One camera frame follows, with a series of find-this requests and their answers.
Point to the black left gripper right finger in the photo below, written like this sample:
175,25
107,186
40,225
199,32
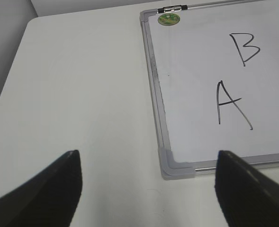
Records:
246,197

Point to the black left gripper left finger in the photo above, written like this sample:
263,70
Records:
49,199

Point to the round green magnet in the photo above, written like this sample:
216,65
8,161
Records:
168,19

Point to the white whiteboard with grey frame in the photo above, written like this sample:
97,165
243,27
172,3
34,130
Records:
214,82

